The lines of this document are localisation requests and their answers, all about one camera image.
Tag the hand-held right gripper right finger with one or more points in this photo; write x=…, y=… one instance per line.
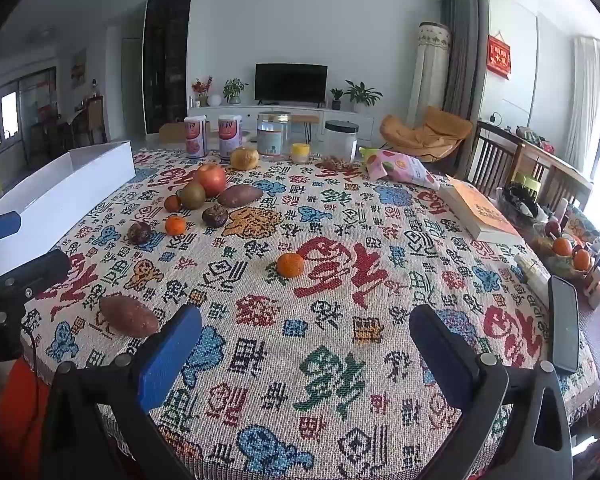
x=440, y=355

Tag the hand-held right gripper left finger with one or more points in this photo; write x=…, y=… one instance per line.
x=172, y=355

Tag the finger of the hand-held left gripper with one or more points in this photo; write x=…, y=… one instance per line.
x=0, y=227
x=37, y=272

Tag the purple sweet potato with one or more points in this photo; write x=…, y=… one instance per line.
x=128, y=315
x=240, y=195

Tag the white cardboard box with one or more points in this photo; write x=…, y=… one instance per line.
x=55, y=185

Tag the dark purple wrinkled fruit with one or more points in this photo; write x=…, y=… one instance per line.
x=139, y=233
x=215, y=216

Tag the orange tangerine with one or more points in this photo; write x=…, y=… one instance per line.
x=175, y=225
x=290, y=265

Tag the person's orange clothing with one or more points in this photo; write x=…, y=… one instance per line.
x=22, y=410

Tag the printed woven tablecloth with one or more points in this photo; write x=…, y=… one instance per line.
x=330, y=320

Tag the white carton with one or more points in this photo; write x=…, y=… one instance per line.
x=530, y=272

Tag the black smartphone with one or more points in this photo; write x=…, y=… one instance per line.
x=564, y=322

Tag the orange cover book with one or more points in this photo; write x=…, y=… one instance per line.
x=480, y=210

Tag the small dark orange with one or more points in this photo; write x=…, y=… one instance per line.
x=172, y=203

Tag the green-brown kiwi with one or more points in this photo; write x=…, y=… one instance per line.
x=192, y=195

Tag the red apple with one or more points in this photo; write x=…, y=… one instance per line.
x=211, y=179

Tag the pink fruit-print snack bag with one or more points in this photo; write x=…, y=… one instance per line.
x=397, y=166

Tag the dark wooden chair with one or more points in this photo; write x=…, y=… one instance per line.
x=555, y=175
x=490, y=160

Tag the pink labelled can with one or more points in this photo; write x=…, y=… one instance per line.
x=196, y=137
x=230, y=136

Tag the yellow wrinkled pear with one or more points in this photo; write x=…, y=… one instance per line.
x=244, y=158

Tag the pile of walnuts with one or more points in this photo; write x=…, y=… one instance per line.
x=336, y=163

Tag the orange lounge chair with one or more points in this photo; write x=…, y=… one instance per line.
x=420, y=132

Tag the clear container black lid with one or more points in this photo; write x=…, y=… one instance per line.
x=340, y=141

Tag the small yellow-lid jar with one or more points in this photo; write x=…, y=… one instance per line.
x=300, y=153

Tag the black tall cabinet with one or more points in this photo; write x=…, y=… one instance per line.
x=166, y=55

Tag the clear labelled glass jar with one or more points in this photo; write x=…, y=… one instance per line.
x=273, y=133

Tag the red flower plant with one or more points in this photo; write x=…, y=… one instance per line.
x=201, y=87

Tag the white round lamp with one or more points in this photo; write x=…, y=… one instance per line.
x=214, y=100

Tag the white television cabinet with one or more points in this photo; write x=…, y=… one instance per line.
x=350, y=115

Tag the green potted plant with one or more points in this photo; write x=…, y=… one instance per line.
x=234, y=91

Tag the wooden stool metal legs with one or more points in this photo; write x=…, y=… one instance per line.
x=305, y=119

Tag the large leafy potted plant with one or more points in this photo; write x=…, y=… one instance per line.
x=362, y=94

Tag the small potted plant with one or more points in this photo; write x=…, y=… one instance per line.
x=336, y=97

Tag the cloth-covered standing air conditioner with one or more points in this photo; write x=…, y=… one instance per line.
x=430, y=70

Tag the white curtain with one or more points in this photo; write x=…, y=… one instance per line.
x=587, y=100

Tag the black television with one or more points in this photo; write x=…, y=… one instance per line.
x=291, y=82

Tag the grey curtain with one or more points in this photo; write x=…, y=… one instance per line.
x=460, y=50

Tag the wall picture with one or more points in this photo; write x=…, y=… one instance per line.
x=79, y=67

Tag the red wall hanging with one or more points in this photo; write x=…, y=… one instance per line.
x=499, y=57

